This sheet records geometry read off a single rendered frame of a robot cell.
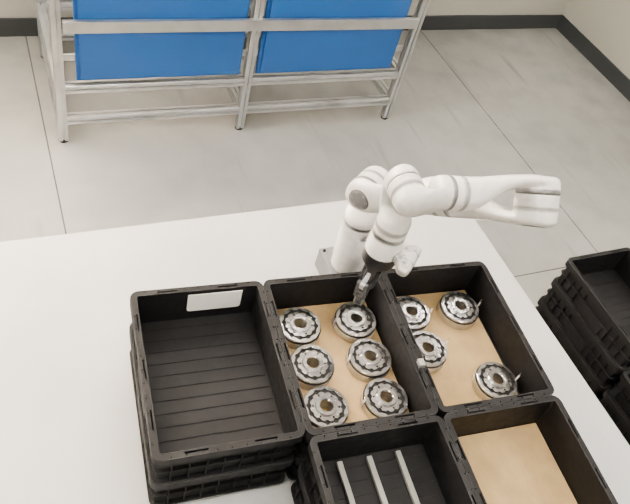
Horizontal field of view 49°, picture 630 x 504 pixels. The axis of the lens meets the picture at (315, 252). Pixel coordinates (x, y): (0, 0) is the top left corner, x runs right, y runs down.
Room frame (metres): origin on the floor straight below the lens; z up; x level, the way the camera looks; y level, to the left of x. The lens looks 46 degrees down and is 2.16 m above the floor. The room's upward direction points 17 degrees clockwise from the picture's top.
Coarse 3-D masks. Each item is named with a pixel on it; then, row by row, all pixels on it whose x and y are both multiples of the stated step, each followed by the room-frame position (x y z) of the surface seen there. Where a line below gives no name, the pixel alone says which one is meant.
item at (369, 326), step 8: (344, 304) 1.10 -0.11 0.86; (352, 304) 1.10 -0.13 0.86; (336, 312) 1.07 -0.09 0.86; (344, 312) 1.07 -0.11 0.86; (368, 312) 1.10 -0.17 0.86; (336, 320) 1.04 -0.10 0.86; (344, 320) 1.05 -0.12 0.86; (368, 320) 1.07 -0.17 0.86; (344, 328) 1.03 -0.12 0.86; (352, 328) 1.03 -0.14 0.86; (360, 328) 1.04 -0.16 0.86; (368, 328) 1.05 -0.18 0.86; (360, 336) 1.02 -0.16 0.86
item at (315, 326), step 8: (288, 312) 1.02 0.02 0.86; (296, 312) 1.03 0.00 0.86; (304, 312) 1.04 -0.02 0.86; (312, 312) 1.04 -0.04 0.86; (280, 320) 0.99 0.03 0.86; (288, 320) 1.00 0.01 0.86; (312, 320) 1.02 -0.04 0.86; (288, 328) 0.98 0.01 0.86; (312, 328) 1.00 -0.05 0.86; (320, 328) 1.00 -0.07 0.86; (288, 336) 0.95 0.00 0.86; (296, 336) 0.96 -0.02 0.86; (304, 336) 0.97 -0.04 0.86; (312, 336) 0.97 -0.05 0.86
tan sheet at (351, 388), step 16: (336, 304) 1.12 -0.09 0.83; (320, 320) 1.05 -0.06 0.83; (320, 336) 1.01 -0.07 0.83; (336, 336) 1.02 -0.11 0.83; (336, 352) 0.97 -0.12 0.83; (336, 368) 0.93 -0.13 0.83; (336, 384) 0.89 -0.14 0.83; (352, 384) 0.90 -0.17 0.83; (352, 400) 0.86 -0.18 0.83; (384, 400) 0.89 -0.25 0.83; (352, 416) 0.82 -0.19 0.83
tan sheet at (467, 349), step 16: (432, 304) 1.21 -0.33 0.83; (432, 320) 1.16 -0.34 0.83; (448, 336) 1.13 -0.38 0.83; (464, 336) 1.14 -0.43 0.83; (480, 336) 1.16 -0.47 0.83; (448, 352) 1.08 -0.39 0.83; (464, 352) 1.09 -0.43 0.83; (480, 352) 1.11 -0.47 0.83; (496, 352) 1.12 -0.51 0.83; (448, 368) 1.03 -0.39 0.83; (464, 368) 1.04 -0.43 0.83; (448, 384) 0.98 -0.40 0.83; (464, 384) 1.00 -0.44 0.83; (448, 400) 0.94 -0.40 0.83; (464, 400) 0.95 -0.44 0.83; (480, 400) 0.97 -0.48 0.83
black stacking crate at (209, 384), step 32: (256, 288) 1.01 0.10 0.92; (160, 320) 0.91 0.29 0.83; (192, 320) 0.94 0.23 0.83; (224, 320) 0.97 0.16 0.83; (256, 320) 0.98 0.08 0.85; (160, 352) 0.83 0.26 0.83; (192, 352) 0.86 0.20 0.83; (224, 352) 0.88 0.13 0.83; (256, 352) 0.91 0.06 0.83; (160, 384) 0.76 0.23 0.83; (192, 384) 0.78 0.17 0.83; (224, 384) 0.80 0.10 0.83; (256, 384) 0.83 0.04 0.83; (160, 416) 0.69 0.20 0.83; (192, 416) 0.71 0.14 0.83; (224, 416) 0.73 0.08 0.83; (256, 416) 0.75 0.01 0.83; (288, 416) 0.74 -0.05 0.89; (160, 448) 0.62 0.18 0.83; (192, 448) 0.64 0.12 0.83; (288, 448) 0.68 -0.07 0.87; (160, 480) 0.56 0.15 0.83
